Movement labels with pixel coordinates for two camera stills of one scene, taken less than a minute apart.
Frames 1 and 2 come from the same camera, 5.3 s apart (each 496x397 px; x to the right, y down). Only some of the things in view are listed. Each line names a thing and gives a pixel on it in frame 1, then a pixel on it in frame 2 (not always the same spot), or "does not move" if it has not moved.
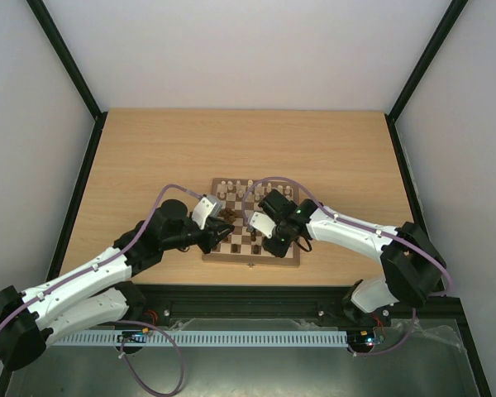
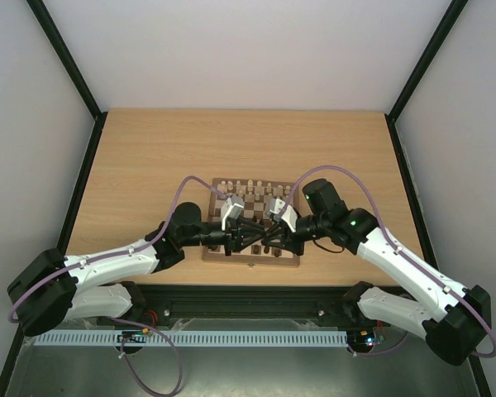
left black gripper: x=213 y=228 to x=235 y=234
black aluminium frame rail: x=221 y=301 does not move
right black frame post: x=452 y=14 does not move
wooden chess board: x=240 y=198 does not move
